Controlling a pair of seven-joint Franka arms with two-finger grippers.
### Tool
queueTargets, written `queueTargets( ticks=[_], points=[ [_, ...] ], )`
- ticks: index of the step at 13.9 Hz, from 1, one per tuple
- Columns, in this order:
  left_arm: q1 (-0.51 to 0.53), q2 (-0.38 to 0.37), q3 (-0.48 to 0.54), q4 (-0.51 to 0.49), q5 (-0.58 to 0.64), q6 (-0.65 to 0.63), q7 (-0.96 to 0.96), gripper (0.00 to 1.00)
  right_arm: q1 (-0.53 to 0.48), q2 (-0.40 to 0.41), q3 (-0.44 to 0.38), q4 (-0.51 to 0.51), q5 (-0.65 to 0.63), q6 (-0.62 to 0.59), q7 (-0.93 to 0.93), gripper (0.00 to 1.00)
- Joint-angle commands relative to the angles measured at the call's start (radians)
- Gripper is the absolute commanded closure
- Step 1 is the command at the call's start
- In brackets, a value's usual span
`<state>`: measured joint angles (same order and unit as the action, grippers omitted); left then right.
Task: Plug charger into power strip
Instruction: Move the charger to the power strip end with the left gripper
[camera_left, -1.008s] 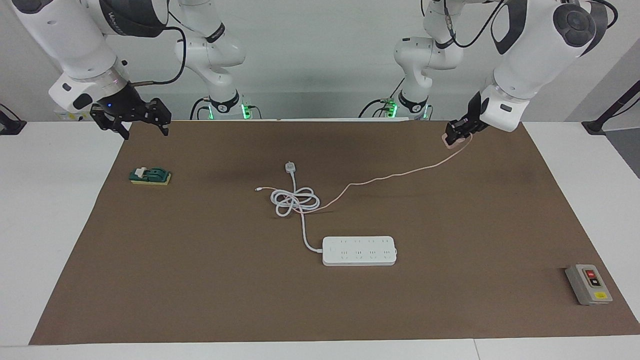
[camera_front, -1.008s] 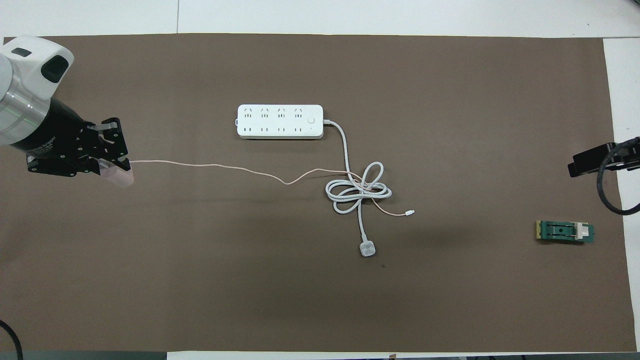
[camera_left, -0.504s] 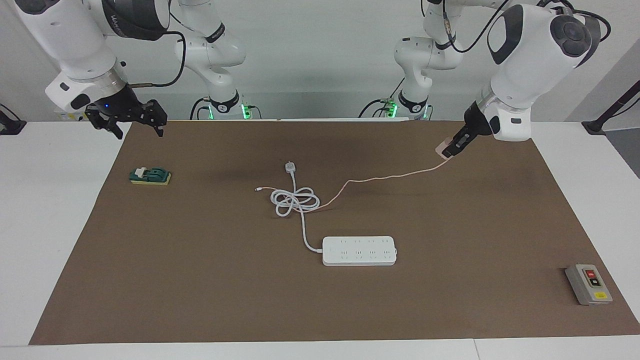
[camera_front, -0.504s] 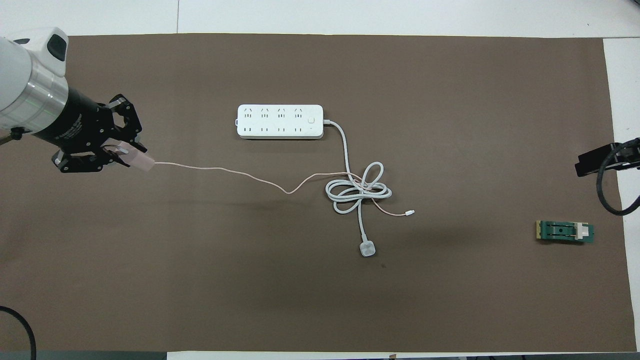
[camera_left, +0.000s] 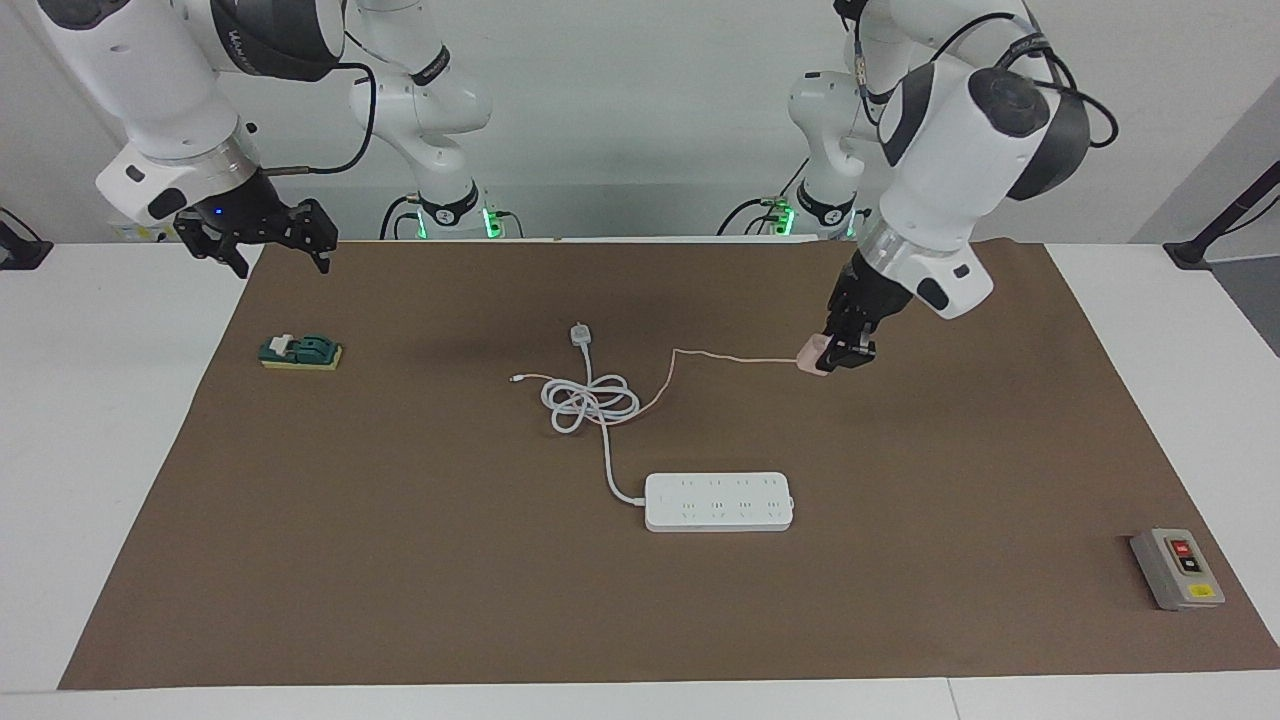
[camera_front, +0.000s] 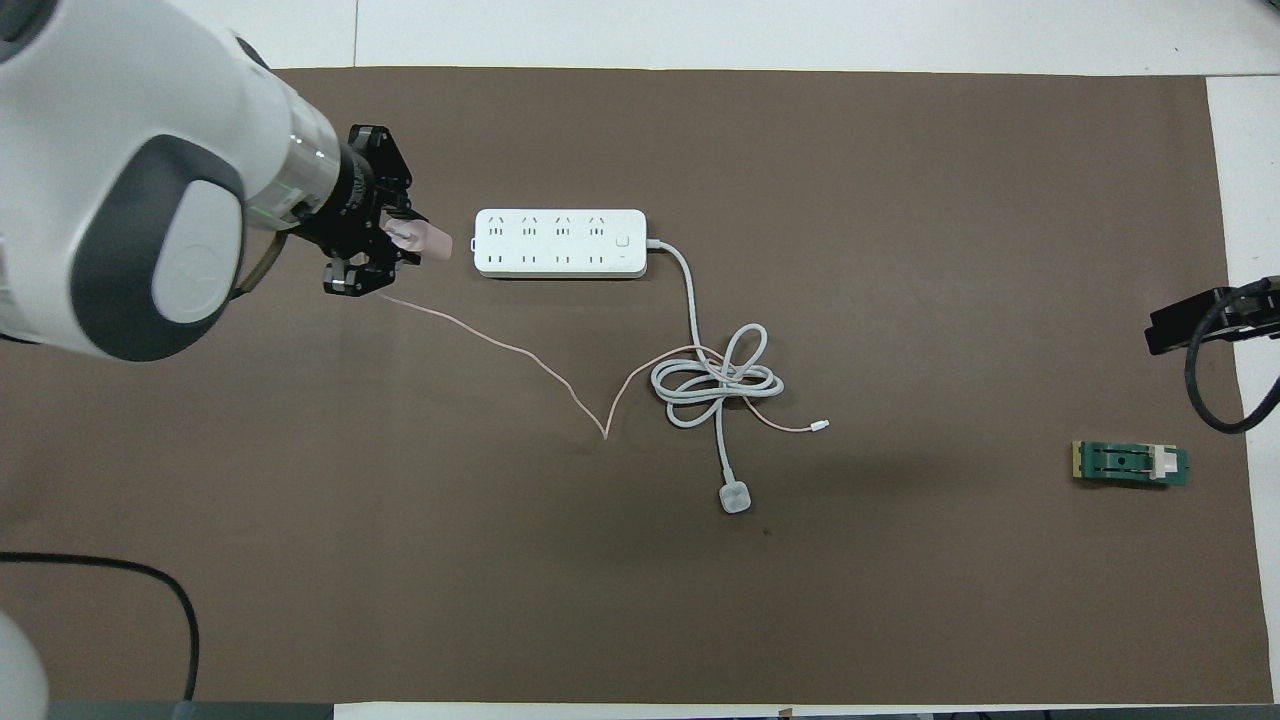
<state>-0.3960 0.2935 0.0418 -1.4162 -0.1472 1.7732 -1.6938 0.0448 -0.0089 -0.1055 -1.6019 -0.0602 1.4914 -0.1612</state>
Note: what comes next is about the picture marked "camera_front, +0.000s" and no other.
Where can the pink charger block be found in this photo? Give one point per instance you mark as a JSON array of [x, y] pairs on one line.
[[430, 243]]

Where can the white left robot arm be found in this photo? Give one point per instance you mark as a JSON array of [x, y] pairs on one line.
[[120, 150]]

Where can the white power strip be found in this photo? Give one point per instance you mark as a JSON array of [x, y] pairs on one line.
[[560, 245]]

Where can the brown table mat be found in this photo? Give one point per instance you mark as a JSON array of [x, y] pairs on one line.
[[900, 600]]

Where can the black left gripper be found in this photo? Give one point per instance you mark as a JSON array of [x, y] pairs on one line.
[[350, 215]]

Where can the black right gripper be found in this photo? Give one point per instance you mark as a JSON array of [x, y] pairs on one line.
[[1258, 305]]

